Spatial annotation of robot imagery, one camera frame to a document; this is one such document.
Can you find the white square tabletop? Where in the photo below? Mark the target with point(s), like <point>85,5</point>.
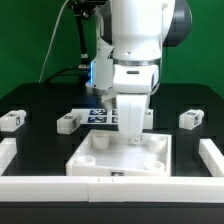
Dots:
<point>108,153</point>

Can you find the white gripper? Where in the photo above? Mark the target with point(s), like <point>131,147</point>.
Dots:
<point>131,112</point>

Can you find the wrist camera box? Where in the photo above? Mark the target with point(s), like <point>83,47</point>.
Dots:
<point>132,80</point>

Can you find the tag marker sheet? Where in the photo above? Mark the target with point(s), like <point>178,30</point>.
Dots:
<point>97,116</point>

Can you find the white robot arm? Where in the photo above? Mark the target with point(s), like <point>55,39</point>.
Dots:
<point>139,30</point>

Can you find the white U-shaped fence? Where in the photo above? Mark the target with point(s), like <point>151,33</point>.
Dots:
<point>111,189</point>

